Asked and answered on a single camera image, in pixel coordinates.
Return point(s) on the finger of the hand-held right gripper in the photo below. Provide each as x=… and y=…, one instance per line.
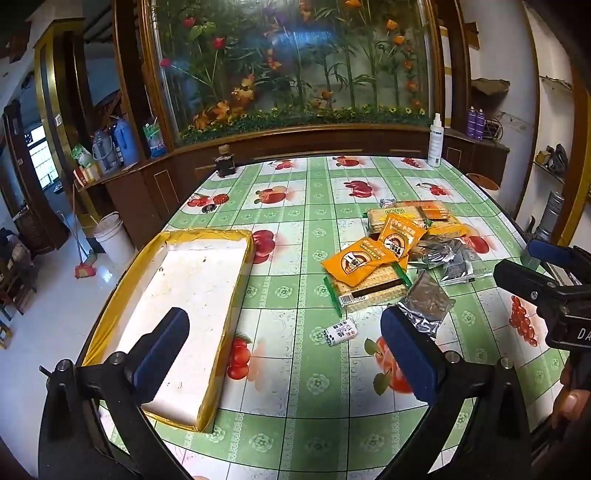
x=549, y=250
x=519, y=277

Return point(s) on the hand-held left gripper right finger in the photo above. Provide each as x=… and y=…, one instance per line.
x=411, y=355

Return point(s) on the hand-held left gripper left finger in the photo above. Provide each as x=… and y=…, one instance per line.
x=161, y=350

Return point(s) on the yellow plastic bag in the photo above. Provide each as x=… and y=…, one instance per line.
x=184, y=286

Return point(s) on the clear cracker pack green ends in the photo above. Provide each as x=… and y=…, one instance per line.
x=369, y=295
x=376, y=219

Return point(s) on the small white candy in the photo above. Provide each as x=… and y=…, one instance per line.
x=340, y=331
x=388, y=203

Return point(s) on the orange snack packet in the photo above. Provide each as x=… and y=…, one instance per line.
x=401, y=240
x=355, y=263

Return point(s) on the orange biscuit packet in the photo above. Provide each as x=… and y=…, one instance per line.
x=431, y=210

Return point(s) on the person's right hand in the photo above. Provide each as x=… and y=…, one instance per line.
x=571, y=400

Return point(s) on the grey metal cylinder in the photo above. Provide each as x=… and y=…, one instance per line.
x=551, y=217

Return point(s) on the silver foil packet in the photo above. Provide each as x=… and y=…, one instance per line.
x=464, y=270
x=438, y=254
x=427, y=300

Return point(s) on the yellow-green biscuit pack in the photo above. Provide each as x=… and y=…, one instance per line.
x=450, y=227

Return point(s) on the round orange stool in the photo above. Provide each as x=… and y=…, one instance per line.
x=482, y=181

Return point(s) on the red broom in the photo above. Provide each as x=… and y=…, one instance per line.
x=84, y=270

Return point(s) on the white plastic bucket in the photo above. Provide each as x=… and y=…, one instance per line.
x=114, y=240

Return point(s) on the green fruit-print tablecloth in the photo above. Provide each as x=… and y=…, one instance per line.
x=300, y=415

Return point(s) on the purple spray can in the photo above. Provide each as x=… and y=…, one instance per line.
x=471, y=123
x=480, y=125

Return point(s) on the black bottle cap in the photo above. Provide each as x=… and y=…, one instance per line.
x=208, y=208

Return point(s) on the white spray bottle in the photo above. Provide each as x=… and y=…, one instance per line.
x=435, y=143

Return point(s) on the brown wooden cabinet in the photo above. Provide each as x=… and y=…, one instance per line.
x=152, y=189

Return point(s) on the red bottle cap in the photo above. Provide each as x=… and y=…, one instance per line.
x=219, y=199

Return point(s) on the orange carton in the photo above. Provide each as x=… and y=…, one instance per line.
x=87, y=174

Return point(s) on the dark glass jar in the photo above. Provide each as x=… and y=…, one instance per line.
x=225, y=164

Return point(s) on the grey kettle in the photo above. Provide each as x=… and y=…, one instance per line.
x=104, y=154

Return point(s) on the clear water bottle blue label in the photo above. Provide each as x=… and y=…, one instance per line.
x=154, y=141

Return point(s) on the green plastic bag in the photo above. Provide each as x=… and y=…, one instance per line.
x=82, y=154

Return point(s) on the blue thermos flask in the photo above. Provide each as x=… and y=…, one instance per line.
x=124, y=141

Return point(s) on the barred window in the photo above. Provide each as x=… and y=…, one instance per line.
x=40, y=154

